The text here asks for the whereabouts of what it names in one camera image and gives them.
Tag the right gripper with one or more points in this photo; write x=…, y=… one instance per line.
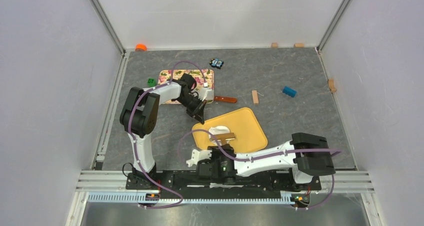
x=215, y=152

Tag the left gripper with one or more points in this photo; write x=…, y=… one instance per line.
x=198, y=112

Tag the white dough ball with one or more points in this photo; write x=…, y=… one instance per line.
x=218, y=130

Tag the yellow cutting mat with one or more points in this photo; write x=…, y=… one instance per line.
x=249, y=136

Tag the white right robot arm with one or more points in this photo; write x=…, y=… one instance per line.
x=305, y=156

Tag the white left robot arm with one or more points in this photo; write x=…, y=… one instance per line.
x=140, y=112

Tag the floral pattern tray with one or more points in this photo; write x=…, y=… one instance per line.
x=203, y=78

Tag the black patterned small box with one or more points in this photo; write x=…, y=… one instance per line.
x=216, y=63

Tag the green plastic block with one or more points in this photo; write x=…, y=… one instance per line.
x=151, y=82

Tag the small wooden block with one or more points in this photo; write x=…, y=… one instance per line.
x=255, y=97

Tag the orange plastic cap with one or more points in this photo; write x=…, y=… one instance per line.
x=140, y=47

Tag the blue plastic block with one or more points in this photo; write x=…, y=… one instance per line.
x=289, y=91

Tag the wooden piece right edge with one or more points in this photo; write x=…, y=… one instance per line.
x=331, y=85

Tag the metal scraper with wooden handle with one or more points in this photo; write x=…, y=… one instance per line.
x=225, y=99

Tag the light blue cable duct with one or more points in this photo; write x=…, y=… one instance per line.
x=142, y=198

